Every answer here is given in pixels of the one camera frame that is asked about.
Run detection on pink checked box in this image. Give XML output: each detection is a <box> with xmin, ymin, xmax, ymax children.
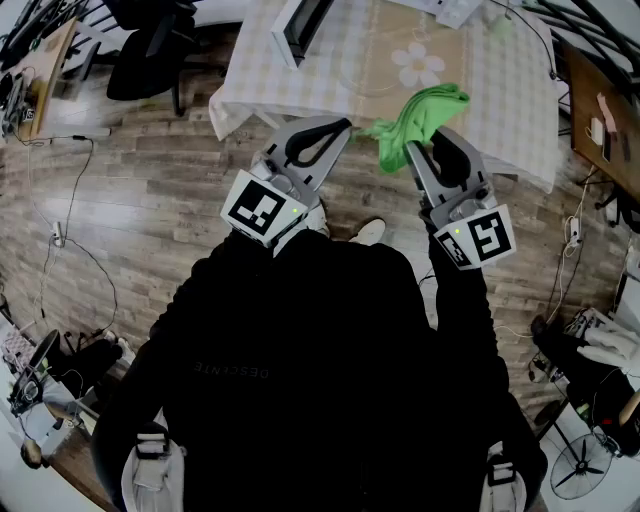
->
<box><xmin>2</xmin><ymin>332</ymin><xmax>34</xmax><ymax>371</ymax></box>

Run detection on person's left forearm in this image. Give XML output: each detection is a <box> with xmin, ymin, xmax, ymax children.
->
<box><xmin>189</xmin><ymin>229</ymin><xmax>281</xmax><ymax>311</ymax></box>

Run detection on person's white shoe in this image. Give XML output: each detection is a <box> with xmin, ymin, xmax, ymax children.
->
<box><xmin>348</xmin><ymin>218</ymin><xmax>387</xmax><ymax>246</ymax></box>
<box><xmin>304</xmin><ymin>202</ymin><xmax>332</xmax><ymax>239</ymax></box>

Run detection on black round fan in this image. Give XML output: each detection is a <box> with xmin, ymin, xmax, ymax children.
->
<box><xmin>29</xmin><ymin>328</ymin><xmax>62</xmax><ymax>376</ymax></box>

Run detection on dark wooden table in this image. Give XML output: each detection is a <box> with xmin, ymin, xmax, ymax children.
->
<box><xmin>559</xmin><ymin>42</ymin><xmax>640</xmax><ymax>204</ymax></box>

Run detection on black standing floor fan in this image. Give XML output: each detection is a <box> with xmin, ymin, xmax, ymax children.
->
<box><xmin>533</xmin><ymin>399</ymin><xmax>615</xmax><ymax>501</ymax></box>

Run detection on green cloth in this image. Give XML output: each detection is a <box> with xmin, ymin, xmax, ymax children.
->
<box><xmin>349</xmin><ymin>83</ymin><xmax>471</xmax><ymax>176</ymax></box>

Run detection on person's right white shoe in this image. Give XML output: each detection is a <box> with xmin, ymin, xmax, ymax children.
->
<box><xmin>348</xmin><ymin>218</ymin><xmax>387</xmax><ymax>246</ymax></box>

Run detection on pale green vase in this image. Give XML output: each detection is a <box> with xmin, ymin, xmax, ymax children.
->
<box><xmin>487</xmin><ymin>13</ymin><xmax>516</xmax><ymax>42</ymax></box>

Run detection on person's black-clothed torso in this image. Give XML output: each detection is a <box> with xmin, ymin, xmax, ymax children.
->
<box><xmin>89</xmin><ymin>229</ymin><xmax>549</xmax><ymax>512</ymax></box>

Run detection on black-windowed microwave door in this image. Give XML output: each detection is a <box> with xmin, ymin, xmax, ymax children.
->
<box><xmin>271</xmin><ymin>0</ymin><xmax>335</xmax><ymax>70</ymax></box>

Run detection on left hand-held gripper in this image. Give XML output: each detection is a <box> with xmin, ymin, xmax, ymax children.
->
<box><xmin>219</xmin><ymin>115</ymin><xmax>354</xmax><ymax>251</ymax></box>

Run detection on white backpack shoulder strap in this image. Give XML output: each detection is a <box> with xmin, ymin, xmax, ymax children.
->
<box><xmin>482</xmin><ymin>440</ymin><xmax>529</xmax><ymax>512</ymax></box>
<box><xmin>121</xmin><ymin>422</ymin><xmax>187</xmax><ymax>512</ymax></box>

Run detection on person's right forearm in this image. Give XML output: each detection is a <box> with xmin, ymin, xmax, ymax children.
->
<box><xmin>427</xmin><ymin>232</ymin><xmax>499</xmax><ymax>361</ymax></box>

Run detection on long white power strip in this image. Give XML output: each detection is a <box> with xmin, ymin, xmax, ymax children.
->
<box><xmin>49</xmin><ymin>128</ymin><xmax>112</xmax><ymax>145</ymax></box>

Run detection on person's left white shoe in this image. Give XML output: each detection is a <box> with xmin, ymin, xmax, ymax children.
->
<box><xmin>304</xmin><ymin>202</ymin><xmax>332</xmax><ymax>239</ymax></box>

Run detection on thin black table cable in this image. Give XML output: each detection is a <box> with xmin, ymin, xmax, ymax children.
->
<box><xmin>487</xmin><ymin>0</ymin><xmax>559</xmax><ymax>81</ymax></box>

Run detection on brown wooden desk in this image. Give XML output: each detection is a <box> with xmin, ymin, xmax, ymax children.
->
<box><xmin>49</xmin><ymin>424</ymin><xmax>121</xmax><ymax>512</ymax></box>

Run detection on black metal railing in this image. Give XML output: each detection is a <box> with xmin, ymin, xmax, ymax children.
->
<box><xmin>519</xmin><ymin>0</ymin><xmax>640</xmax><ymax>86</ymax></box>

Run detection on black office chair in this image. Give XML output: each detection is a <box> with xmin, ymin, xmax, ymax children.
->
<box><xmin>106</xmin><ymin>27</ymin><xmax>211</xmax><ymax>117</ymax></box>
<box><xmin>102</xmin><ymin>0</ymin><xmax>199</xmax><ymax>31</ymax></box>

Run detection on light wooden desk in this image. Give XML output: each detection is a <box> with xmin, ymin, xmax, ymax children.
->
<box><xmin>0</xmin><ymin>17</ymin><xmax>81</xmax><ymax>144</ymax></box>

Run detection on white desk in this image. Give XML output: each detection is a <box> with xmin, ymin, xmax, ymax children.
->
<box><xmin>59</xmin><ymin>0</ymin><xmax>251</xmax><ymax>86</ymax></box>

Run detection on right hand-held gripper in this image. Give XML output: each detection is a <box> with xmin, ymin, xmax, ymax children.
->
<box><xmin>403</xmin><ymin>126</ymin><xmax>517</xmax><ymax>271</ymax></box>

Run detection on pink paper notes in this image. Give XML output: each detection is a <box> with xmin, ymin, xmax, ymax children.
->
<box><xmin>596</xmin><ymin>92</ymin><xmax>617</xmax><ymax>134</ymax></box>

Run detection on black floor cable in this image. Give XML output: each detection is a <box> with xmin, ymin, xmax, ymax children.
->
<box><xmin>29</xmin><ymin>134</ymin><xmax>120</xmax><ymax>346</ymax></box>

